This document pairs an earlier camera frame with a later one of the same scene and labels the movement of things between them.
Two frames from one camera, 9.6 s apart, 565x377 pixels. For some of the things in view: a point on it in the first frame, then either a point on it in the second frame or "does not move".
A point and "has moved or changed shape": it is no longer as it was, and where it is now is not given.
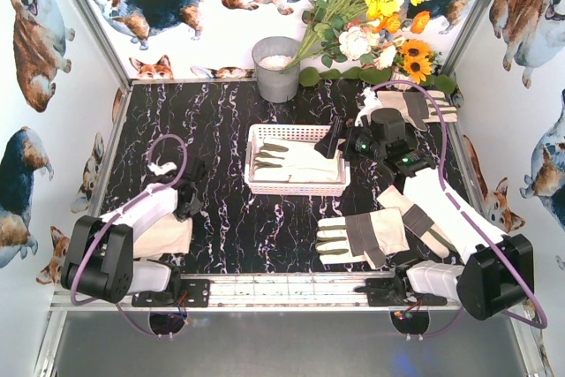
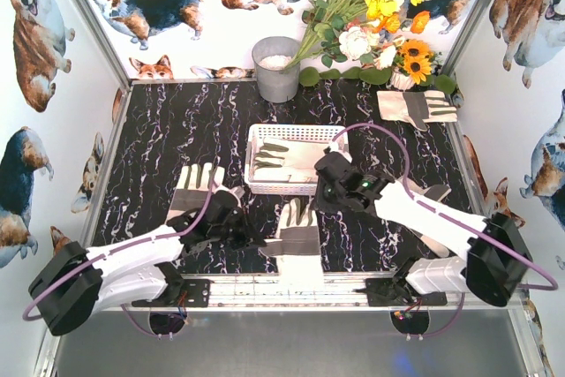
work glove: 294,160 does not move
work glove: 420,108 does not move
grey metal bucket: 276,82 does not move
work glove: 170,236 has moved or changed shape
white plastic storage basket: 282,159 does not move
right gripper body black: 346,144 to 327,189
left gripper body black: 188,193 to 241,232
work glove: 373,237 to 297,248
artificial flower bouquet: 362,7 does not move
